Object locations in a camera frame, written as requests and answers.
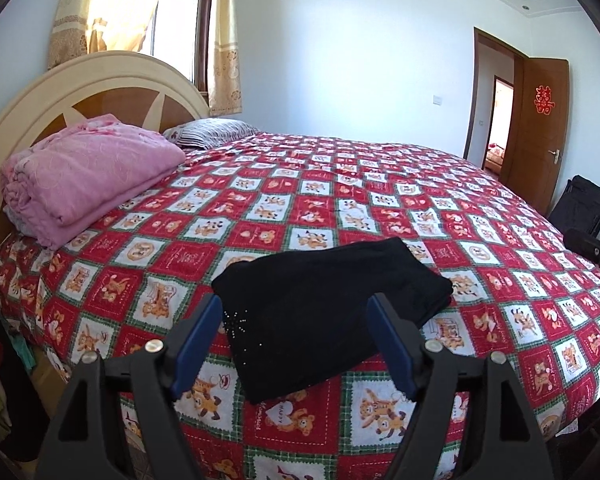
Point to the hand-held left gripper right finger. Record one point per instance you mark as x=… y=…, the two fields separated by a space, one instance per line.
x=390 y=350

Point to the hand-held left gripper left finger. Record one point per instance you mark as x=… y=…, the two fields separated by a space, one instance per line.
x=200 y=345

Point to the black pants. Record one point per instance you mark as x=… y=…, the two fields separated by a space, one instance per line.
x=305 y=300

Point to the black suitcase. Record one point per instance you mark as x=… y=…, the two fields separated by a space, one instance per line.
x=577 y=205

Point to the brown wooden door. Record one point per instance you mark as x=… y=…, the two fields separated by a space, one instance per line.
x=535 y=150

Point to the red printed bed sheet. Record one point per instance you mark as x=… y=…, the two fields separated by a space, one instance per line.
x=380 y=195

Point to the red paper door decoration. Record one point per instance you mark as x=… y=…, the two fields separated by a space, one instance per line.
x=544 y=100

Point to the teal cloth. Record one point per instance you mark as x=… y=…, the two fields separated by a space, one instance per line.
x=24 y=352

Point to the pink folded blanket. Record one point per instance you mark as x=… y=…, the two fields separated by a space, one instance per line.
x=90 y=170

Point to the striped pillow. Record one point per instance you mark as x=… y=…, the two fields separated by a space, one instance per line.
x=210 y=132

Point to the cream wooden headboard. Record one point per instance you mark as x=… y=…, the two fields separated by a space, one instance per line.
x=105 y=75

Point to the window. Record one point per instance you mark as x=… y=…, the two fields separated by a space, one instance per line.
x=185 y=20

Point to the brown door frame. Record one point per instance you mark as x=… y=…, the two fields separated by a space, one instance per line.
x=475 y=85

